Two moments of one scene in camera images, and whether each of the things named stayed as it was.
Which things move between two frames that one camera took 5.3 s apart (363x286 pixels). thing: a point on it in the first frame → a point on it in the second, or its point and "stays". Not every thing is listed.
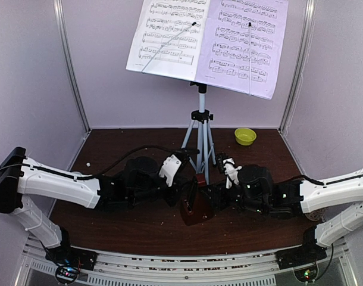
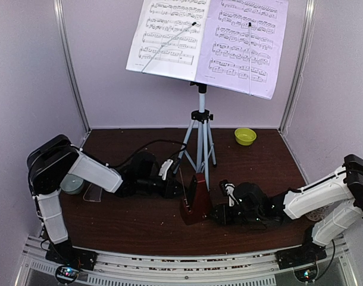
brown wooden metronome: x=196 y=205 stays
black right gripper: x=218 y=194 → x=224 y=217
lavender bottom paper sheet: x=225 y=56 stays
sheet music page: x=160 y=22 stays
